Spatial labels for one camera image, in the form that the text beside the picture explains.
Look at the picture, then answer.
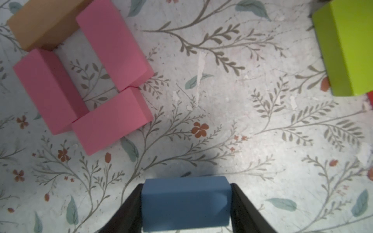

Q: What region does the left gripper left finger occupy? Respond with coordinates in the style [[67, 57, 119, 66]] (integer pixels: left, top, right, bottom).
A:
[[99, 183, 144, 233]]

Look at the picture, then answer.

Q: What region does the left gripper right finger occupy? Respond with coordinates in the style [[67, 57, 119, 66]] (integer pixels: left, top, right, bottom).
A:
[[230, 183, 276, 233]]

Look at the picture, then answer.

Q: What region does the pink block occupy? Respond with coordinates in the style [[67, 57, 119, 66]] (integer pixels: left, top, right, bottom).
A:
[[13, 49, 89, 135], [76, 0, 154, 91], [72, 87, 153, 155]]

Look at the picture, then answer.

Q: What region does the red block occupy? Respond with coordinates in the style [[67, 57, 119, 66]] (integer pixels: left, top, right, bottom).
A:
[[367, 91, 373, 107]]

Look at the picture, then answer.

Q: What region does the tan block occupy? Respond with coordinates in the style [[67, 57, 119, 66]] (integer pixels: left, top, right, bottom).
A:
[[7, 0, 92, 52]]

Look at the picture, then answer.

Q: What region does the green block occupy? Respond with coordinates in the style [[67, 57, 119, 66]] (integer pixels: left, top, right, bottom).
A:
[[312, 0, 373, 97]]

